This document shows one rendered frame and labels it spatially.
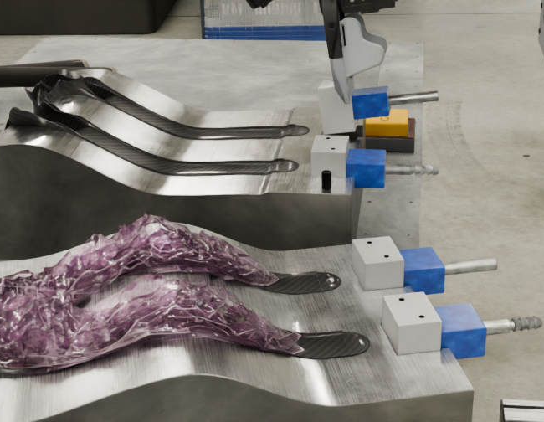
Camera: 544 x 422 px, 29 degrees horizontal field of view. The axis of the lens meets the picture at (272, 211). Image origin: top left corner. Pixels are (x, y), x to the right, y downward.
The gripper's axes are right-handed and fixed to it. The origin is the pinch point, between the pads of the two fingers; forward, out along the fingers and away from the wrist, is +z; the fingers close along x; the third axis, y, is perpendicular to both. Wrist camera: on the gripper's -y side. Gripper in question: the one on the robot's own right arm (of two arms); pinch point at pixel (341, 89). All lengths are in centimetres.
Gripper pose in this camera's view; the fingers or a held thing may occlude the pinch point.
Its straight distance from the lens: 120.4
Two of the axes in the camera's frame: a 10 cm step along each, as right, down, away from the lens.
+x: 1.5, -2.9, 9.5
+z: 1.5, 9.5, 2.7
